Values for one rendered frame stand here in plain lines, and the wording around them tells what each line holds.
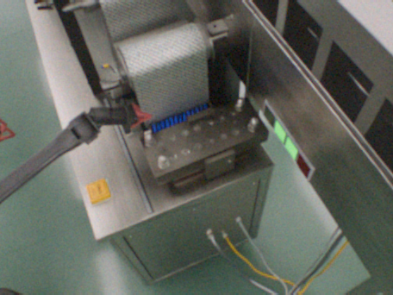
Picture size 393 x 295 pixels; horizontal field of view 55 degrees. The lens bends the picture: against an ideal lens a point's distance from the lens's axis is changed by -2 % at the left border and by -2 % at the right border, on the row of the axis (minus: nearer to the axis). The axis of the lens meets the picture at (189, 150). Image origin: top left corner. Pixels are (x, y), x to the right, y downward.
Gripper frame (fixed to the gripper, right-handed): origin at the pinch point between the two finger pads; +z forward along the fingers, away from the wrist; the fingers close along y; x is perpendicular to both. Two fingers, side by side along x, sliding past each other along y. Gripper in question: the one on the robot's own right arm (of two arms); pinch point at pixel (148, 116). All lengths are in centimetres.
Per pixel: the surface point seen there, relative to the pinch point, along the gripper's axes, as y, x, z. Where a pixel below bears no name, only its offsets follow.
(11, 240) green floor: -34, -141, -24
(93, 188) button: 8.7, -26.6, -14.8
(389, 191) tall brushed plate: 63, 46, 8
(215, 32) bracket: -3.7, 32.0, 11.4
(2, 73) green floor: -174, -133, -10
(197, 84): 0.4, 14.6, 12.1
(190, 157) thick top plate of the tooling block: 18.0, -0.4, 7.9
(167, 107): 0.3, 4.3, 5.3
